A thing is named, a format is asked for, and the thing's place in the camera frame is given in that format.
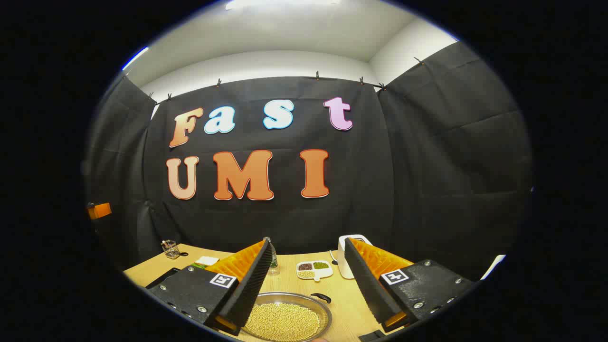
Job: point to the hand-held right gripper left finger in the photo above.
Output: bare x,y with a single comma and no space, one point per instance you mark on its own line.
251,285

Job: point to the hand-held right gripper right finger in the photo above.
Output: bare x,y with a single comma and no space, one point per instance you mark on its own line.
363,280

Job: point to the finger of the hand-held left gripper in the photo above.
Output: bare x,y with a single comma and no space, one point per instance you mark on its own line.
99,210

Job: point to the steel pot with beans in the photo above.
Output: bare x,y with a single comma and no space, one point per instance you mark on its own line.
285,323

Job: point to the clear plastic water bottle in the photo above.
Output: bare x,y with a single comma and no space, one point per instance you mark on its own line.
274,266

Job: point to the white toaster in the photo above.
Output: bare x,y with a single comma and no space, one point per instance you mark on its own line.
343,256

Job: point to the white divided bean dish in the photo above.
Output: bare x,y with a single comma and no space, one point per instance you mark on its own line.
314,270

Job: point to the sandwich on plate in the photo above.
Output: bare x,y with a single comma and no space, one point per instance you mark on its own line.
207,260

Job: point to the metal mesh holder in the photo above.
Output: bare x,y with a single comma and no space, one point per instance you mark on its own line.
170,249

